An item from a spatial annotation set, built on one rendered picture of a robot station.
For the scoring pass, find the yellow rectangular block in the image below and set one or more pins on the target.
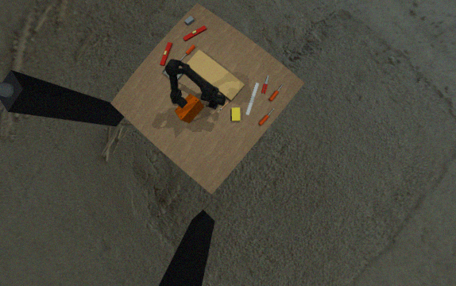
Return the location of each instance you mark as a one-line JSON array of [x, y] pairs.
[[236, 114]]

